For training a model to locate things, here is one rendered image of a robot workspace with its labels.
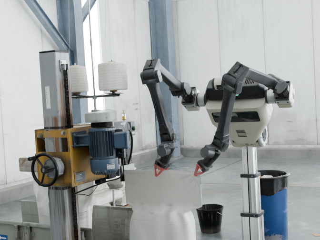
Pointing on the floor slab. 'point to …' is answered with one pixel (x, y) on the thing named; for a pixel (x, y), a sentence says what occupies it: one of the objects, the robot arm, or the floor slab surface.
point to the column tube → (58, 142)
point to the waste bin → (275, 204)
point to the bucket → (210, 218)
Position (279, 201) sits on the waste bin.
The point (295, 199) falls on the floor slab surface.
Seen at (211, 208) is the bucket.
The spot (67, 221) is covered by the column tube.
